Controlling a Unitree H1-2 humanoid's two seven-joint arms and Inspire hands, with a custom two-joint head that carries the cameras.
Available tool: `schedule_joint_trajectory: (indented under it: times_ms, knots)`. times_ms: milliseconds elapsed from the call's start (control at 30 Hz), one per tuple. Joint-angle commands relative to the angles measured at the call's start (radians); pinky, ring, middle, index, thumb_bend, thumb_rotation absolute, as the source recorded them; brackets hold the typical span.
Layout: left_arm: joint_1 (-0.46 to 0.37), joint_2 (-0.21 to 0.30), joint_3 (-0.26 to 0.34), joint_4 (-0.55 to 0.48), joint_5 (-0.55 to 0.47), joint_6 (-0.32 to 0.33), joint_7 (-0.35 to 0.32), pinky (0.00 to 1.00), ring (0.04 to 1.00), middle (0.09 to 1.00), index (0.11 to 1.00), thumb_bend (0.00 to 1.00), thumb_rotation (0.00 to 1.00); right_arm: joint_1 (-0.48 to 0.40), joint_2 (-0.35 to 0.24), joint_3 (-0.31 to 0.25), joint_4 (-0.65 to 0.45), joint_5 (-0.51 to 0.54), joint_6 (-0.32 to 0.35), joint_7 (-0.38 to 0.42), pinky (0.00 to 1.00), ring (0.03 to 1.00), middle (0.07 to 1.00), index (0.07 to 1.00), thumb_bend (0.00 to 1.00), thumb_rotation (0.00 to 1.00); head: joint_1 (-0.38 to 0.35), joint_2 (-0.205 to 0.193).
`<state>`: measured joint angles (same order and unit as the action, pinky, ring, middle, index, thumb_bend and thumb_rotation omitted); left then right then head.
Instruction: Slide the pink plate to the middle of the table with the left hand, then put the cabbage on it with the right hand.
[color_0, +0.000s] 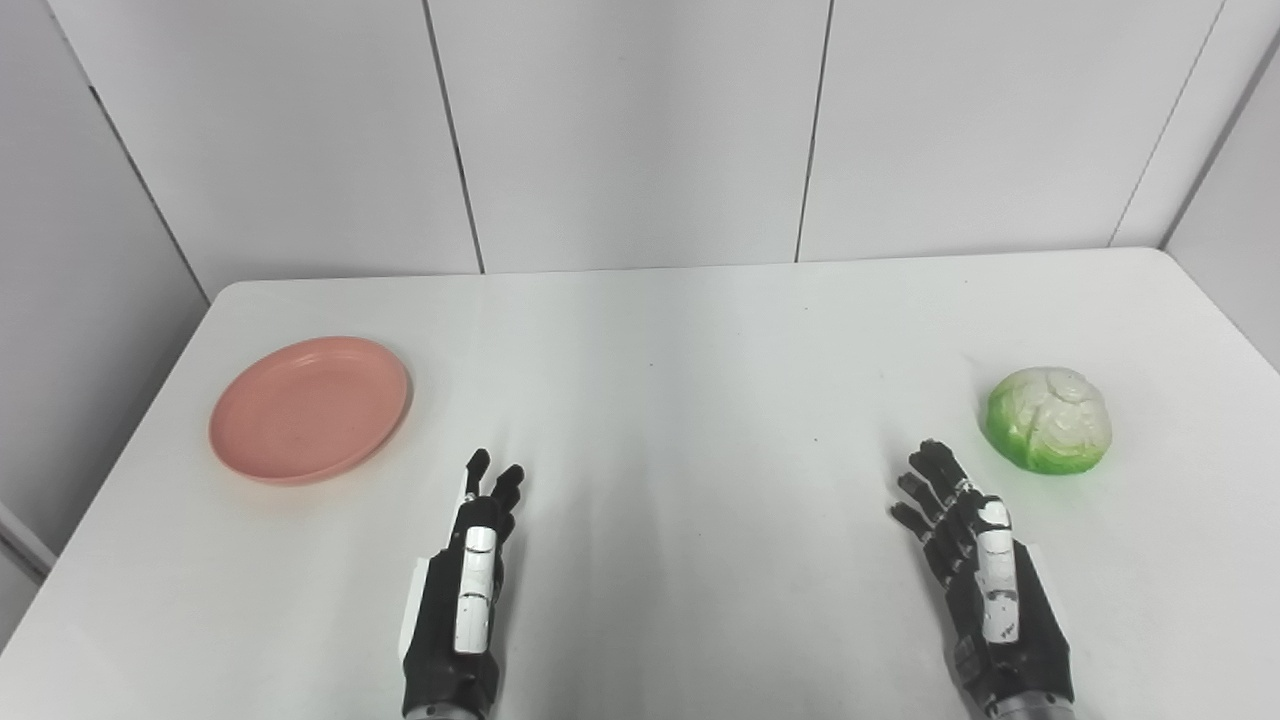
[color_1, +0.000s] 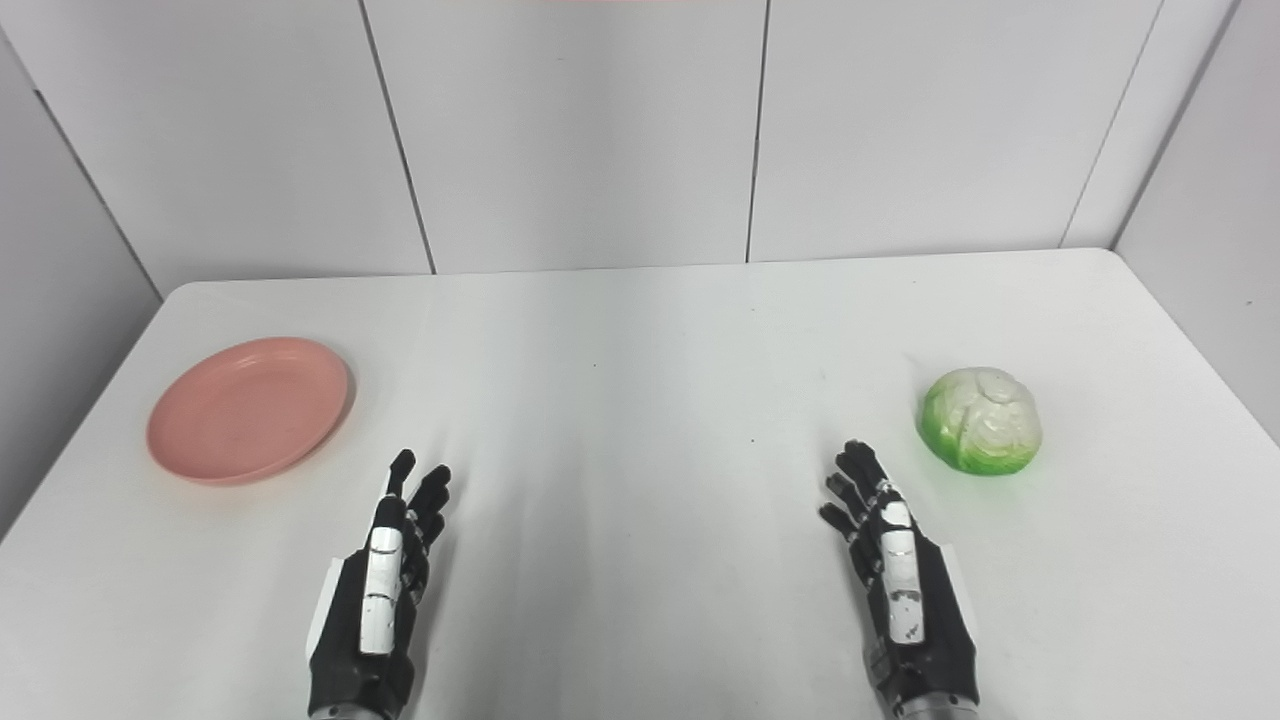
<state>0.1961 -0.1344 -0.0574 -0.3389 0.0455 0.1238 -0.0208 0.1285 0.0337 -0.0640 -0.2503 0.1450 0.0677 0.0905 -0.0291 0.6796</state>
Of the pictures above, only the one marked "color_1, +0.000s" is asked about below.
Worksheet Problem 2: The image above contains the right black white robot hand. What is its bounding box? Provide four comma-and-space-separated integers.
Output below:
819, 440, 982, 713

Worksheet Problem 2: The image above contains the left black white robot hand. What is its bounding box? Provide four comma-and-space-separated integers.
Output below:
306, 449, 453, 717

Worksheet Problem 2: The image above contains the green white cabbage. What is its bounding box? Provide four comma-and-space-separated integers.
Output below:
917, 367, 1044, 477

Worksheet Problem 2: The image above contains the pink round plate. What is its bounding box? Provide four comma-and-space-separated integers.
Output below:
146, 337, 354, 487

